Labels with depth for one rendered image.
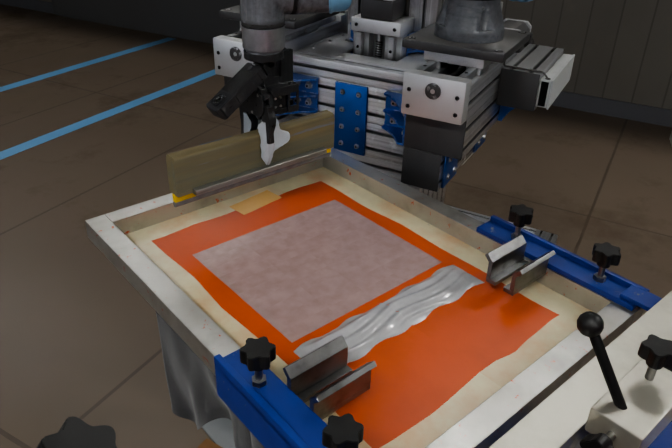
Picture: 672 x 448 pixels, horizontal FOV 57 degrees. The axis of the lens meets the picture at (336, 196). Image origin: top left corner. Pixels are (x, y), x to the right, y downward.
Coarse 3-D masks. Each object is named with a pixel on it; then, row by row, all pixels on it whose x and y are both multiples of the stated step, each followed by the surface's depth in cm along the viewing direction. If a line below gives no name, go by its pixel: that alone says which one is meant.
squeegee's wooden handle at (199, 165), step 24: (312, 120) 121; (216, 144) 110; (240, 144) 112; (288, 144) 120; (312, 144) 124; (168, 168) 107; (192, 168) 107; (216, 168) 111; (240, 168) 114; (192, 192) 109
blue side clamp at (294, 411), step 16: (224, 368) 80; (240, 368) 81; (224, 384) 82; (240, 384) 77; (272, 384) 79; (224, 400) 83; (240, 400) 79; (256, 400) 75; (272, 400) 76; (288, 400) 76; (240, 416) 81; (256, 416) 76; (272, 416) 73; (288, 416) 74; (304, 416) 74; (256, 432) 78; (272, 432) 74; (288, 432) 71; (304, 432) 72; (320, 432) 72
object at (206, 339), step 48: (240, 192) 132; (384, 192) 132; (96, 240) 113; (480, 240) 115; (144, 288) 99; (576, 288) 102; (192, 336) 89; (576, 336) 90; (528, 384) 81; (480, 432) 74
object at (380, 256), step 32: (288, 192) 134; (320, 192) 135; (288, 224) 122; (320, 224) 123; (352, 224) 123; (384, 224) 123; (320, 256) 113; (352, 256) 113; (384, 256) 113; (416, 256) 114; (448, 256) 114; (384, 288) 105; (480, 288) 105; (448, 320) 98; (480, 320) 98; (512, 320) 98; (544, 320) 98; (480, 352) 92; (512, 352) 92
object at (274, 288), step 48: (192, 240) 116; (240, 240) 117; (288, 240) 117; (240, 288) 104; (288, 288) 104; (336, 288) 104; (288, 336) 94; (384, 384) 85; (432, 384) 86; (384, 432) 78
